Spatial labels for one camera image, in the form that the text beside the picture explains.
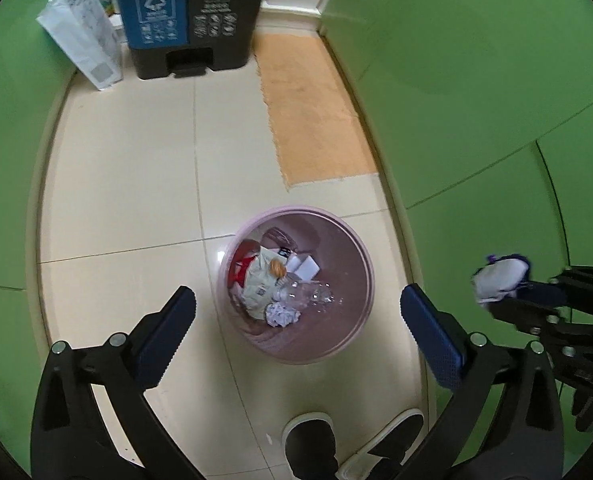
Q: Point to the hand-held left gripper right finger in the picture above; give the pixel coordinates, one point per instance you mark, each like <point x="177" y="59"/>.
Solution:
<point x="431" y="335"/>

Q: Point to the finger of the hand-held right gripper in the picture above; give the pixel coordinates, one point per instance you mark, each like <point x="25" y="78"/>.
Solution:
<point x="543" y="292"/>
<point x="526" y="315"/>

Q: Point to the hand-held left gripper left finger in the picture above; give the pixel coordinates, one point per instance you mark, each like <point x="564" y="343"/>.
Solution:
<point x="169" y="335"/>

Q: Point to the white navy cloth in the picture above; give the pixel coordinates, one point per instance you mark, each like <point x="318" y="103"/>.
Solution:
<point x="498" y="280"/>

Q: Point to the red fabric pouch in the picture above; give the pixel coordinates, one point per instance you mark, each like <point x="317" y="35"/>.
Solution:
<point x="239" y="267"/>

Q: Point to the white printed snack wrapper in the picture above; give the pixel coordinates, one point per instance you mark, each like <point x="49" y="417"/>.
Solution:
<point x="259" y="285"/>

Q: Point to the pink waste basket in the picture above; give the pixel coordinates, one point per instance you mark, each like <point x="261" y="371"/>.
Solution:
<point x="336" y="260"/>

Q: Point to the clear plastic bottle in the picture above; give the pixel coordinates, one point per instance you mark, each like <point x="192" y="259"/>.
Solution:
<point x="311" y="292"/>

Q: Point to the person's right hand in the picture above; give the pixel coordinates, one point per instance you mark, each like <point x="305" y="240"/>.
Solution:
<point x="591" y="410"/>

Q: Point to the crumpled white paper ball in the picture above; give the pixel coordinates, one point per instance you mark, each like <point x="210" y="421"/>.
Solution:
<point x="282" y="315"/>

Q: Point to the person's right foot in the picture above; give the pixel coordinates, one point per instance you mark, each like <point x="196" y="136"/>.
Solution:
<point x="391" y="447"/>

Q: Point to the person's foot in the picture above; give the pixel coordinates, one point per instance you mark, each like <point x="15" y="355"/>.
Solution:
<point x="391" y="447"/>
<point x="311" y="450"/>

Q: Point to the small white box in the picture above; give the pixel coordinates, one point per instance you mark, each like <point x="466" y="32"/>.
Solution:
<point x="306" y="266"/>

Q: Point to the person's left foot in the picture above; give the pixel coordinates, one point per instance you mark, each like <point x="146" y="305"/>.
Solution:
<point x="311" y="450"/>

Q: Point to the green cabinet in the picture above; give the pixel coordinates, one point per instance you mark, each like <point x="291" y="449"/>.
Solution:
<point x="476" y="85"/>
<point x="6" y="160"/>

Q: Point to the orange floor mat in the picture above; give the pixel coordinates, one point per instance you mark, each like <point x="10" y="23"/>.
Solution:
<point x="311" y="110"/>

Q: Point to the black blue pedal bin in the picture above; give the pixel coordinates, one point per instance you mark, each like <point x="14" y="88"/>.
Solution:
<point x="236" y="45"/>

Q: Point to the white printed bag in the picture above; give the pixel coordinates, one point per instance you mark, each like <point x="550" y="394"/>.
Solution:
<point x="84" y="35"/>

